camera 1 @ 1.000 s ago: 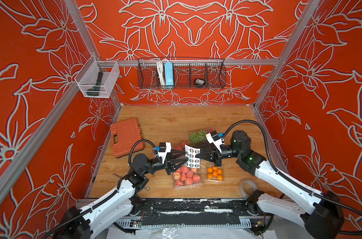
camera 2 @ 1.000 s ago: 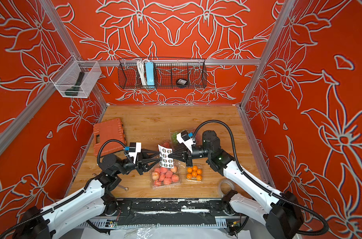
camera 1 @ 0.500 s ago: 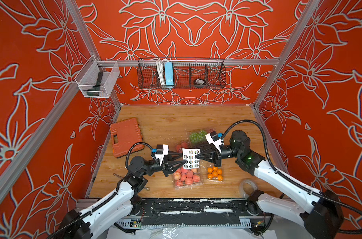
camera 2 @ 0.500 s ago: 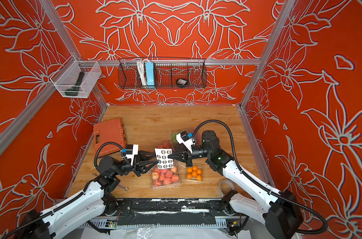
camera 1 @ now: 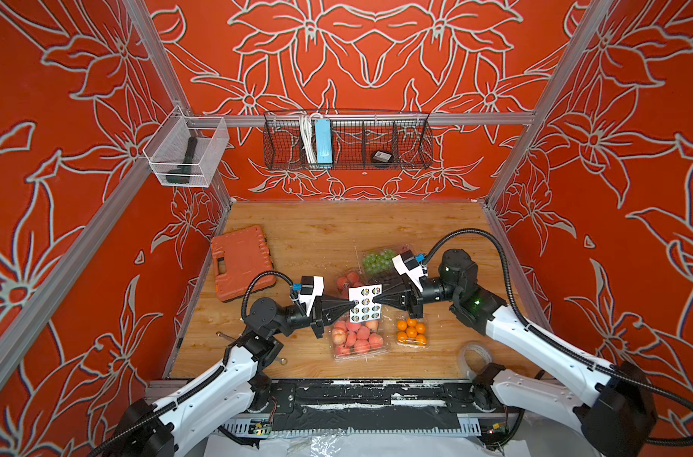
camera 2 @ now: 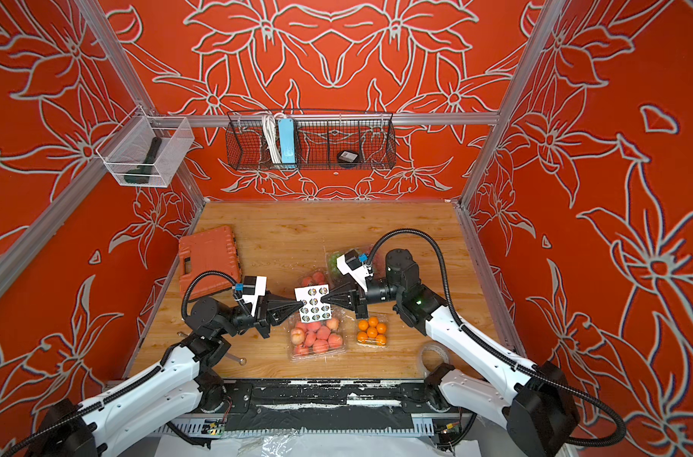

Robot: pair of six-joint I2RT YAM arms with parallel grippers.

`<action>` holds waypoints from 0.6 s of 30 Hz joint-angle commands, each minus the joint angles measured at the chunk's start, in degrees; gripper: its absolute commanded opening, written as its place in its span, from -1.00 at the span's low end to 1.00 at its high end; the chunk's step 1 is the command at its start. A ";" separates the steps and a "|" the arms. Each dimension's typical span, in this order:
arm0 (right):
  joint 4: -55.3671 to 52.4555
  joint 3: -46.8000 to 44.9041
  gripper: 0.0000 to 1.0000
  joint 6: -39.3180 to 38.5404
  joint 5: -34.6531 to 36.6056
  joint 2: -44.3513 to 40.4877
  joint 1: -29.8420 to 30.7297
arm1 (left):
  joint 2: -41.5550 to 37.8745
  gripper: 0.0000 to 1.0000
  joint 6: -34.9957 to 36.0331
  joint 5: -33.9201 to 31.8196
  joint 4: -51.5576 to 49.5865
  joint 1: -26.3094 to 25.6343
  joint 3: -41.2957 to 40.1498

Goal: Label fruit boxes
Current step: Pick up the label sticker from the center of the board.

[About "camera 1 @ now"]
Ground clear box of oranges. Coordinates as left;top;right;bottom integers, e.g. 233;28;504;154
393;315;430;348

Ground light blue box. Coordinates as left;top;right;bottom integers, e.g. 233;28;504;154
313;117;333;168

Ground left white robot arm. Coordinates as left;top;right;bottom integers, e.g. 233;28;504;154
89;293;355;456

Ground fruit sticker sheet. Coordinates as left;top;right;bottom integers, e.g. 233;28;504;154
348;285;382;324

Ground small black device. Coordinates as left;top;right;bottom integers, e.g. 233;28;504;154
370;150;394;166

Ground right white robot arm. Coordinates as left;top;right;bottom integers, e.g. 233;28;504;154
375;249;693;456

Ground orange plastic tool case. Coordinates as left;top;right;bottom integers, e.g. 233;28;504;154
211;225;273;303

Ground clear box large peaches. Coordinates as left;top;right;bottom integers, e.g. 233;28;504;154
329;320;388;360

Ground black wire wall basket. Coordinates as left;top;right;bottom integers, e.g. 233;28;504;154
263;109;434;171

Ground black tool in bin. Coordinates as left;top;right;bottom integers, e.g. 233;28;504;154
166;136;198;184

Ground white cable bundle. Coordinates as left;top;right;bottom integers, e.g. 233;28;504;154
298;113;317;167

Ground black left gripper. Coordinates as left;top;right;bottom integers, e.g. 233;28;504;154
268;297;353;343

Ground clear tape roll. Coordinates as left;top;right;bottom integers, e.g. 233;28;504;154
457;342;493;381

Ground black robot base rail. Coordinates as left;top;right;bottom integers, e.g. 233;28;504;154
220;378;496;435

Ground clear box of grapes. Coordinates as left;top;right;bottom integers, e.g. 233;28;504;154
358;244;415;284

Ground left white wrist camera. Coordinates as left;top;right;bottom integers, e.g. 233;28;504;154
291;276;325;316

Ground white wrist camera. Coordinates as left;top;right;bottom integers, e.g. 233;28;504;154
291;276;325;316
391;249;428;291

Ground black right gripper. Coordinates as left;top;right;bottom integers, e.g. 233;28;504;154
379;270;466;319

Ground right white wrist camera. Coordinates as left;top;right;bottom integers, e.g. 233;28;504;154
391;249;428;291

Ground clear acrylic wall bin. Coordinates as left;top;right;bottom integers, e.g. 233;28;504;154
144;107;230;189

